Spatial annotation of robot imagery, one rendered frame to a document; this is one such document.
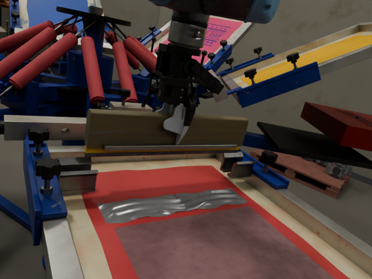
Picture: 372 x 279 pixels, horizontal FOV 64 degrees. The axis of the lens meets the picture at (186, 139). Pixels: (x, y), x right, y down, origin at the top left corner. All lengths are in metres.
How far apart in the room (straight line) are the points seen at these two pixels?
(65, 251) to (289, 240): 0.44
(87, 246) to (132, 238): 0.08
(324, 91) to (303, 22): 0.96
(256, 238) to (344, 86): 3.83
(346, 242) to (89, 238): 0.51
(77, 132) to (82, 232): 0.35
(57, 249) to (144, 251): 0.14
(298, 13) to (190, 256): 4.24
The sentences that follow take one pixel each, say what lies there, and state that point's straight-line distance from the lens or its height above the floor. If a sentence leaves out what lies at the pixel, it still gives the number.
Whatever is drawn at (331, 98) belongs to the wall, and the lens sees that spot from 4.41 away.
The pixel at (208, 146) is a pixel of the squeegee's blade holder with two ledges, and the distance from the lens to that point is 0.72.
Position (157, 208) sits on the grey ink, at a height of 0.96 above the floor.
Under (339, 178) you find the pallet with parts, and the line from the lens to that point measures 3.86.
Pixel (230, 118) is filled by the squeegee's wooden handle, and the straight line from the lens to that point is 0.76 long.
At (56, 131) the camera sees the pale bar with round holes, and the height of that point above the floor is 1.02.
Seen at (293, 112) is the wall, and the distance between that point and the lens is 4.53.
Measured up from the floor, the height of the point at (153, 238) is 0.96.
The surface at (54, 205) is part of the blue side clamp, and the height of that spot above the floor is 1.00.
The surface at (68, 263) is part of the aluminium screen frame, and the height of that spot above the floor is 0.99.
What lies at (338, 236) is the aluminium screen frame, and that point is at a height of 0.99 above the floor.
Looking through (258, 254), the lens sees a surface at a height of 0.96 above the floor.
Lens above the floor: 1.31
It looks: 19 degrees down
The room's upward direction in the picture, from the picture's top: 12 degrees clockwise
